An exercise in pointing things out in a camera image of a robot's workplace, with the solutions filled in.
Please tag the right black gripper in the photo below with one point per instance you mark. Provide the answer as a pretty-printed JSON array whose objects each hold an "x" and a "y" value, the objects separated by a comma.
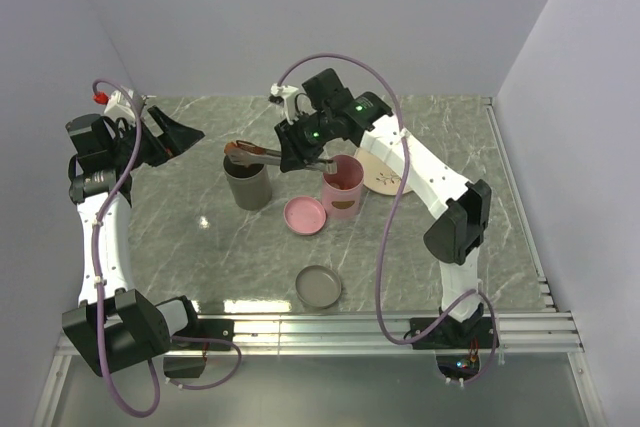
[{"x": 294, "y": 153}]

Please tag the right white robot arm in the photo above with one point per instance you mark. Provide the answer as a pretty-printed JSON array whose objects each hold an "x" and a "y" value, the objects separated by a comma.
[{"x": 323, "y": 110}]

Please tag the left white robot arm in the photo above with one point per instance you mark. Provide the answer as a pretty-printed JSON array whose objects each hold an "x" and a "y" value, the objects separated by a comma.
[{"x": 109, "y": 306}]

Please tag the metal food tongs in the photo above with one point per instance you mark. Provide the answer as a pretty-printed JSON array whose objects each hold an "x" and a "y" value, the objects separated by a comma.
[{"x": 260, "y": 156}]

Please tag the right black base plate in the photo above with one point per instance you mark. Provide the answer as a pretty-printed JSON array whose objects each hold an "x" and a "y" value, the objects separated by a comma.
[{"x": 430, "y": 334}]

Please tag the pink cylindrical container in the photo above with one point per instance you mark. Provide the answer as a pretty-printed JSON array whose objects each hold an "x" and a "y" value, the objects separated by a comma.
[{"x": 343, "y": 205}]

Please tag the pink cream plate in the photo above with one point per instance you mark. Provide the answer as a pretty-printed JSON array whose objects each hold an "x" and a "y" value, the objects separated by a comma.
[{"x": 377, "y": 176}]

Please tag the pink lid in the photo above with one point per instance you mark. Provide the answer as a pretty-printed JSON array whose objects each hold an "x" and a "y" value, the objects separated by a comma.
[{"x": 304, "y": 215}]

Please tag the grey lid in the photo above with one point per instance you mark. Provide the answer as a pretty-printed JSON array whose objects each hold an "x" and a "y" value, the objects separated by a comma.
[{"x": 318, "y": 286}]

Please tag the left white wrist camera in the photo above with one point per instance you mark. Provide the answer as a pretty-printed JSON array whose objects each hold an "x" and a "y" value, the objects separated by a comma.
[{"x": 117, "y": 106}]

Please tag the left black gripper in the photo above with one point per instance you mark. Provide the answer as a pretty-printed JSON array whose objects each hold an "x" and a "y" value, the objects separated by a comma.
[{"x": 175, "y": 139}]

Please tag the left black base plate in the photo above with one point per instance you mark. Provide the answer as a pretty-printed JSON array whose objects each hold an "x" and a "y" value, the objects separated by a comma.
[{"x": 218, "y": 332}]

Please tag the grey cylindrical container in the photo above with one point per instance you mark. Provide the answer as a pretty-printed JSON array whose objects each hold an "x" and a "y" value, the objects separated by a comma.
[{"x": 249, "y": 182}]

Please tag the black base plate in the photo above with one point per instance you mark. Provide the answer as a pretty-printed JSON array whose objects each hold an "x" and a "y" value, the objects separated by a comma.
[
  {"x": 218, "y": 332},
  {"x": 430, "y": 334}
]

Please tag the brown sausage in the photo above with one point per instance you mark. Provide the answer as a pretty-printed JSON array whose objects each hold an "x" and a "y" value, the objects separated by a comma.
[{"x": 245, "y": 146}]

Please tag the aluminium mounting rail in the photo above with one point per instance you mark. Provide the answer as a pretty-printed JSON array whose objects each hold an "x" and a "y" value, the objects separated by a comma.
[{"x": 358, "y": 334}]

